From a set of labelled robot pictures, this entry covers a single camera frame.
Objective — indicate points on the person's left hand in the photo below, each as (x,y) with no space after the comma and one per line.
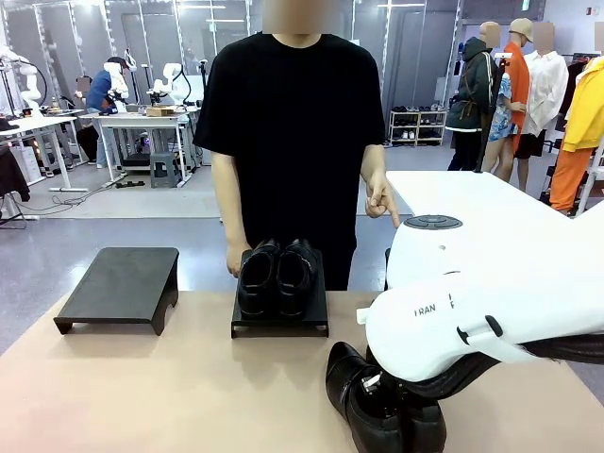
(380,198)

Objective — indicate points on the person in blue jacket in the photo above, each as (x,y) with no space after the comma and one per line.
(101,89)

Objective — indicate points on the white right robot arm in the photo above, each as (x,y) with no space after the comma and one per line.
(472,245)

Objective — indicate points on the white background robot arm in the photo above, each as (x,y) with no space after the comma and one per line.
(170,80)
(28,80)

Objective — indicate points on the person in black t-shirt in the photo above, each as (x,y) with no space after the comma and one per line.
(292,141)

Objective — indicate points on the seated person in dark clothes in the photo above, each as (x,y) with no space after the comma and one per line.
(85,137)

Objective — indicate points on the person's right hand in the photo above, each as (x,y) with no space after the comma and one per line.
(234,259)

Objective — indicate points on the mannequin in white shirt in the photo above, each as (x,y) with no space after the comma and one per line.
(547,89)

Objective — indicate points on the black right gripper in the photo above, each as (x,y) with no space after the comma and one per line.
(394,396)

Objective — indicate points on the black shoe stand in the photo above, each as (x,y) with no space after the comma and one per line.
(316,311)
(122,283)

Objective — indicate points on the black leather buckle shoe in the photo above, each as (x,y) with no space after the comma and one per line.
(297,283)
(424,424)
(257,283)
(349,391)

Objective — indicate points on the person's right forearm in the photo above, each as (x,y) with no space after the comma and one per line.
(229,203)

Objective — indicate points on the mannequin in yellow hoodie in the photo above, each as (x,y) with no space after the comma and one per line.
(585,118)

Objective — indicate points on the brown cardboard box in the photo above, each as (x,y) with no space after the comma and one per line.
(160,111)

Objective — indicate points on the person's left forearm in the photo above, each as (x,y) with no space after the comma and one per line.
(374,160)

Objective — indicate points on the mannequin in orange shirt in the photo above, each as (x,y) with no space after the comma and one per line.
(519,71)

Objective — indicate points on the grey plastic stool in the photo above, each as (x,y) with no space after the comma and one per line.
(165,170)

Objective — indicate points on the mannequin in dark jacket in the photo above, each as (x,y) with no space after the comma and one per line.
(472,94)

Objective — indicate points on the white workshop desk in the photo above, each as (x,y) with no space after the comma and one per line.
(137,119)
(38,125)

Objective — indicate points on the black hanging cloth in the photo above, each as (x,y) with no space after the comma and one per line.
(11,174)

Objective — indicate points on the wooden shoe rack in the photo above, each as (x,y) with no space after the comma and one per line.
(417,125)

